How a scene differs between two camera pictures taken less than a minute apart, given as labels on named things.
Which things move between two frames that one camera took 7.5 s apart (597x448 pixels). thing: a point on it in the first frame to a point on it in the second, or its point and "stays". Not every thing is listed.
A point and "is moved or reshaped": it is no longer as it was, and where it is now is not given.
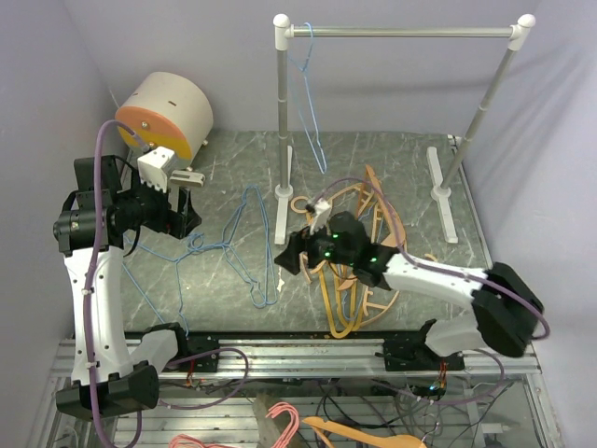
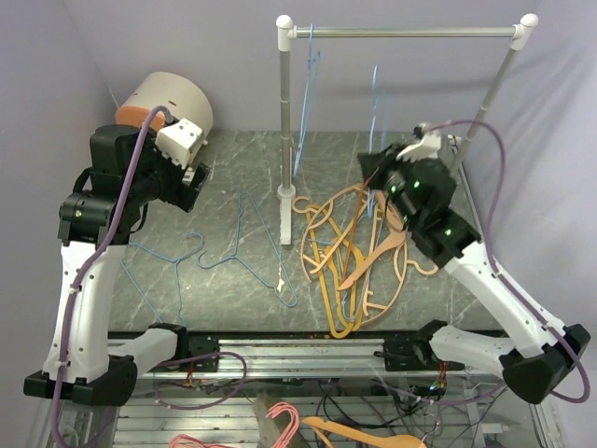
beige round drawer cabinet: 172,112 stays
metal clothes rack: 284,30 stays
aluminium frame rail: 316,357 stays
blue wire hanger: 246,242 to 369,201
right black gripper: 298,243 to 370,162
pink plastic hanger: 185,441 stays
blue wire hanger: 301,90 is moved or reshaped
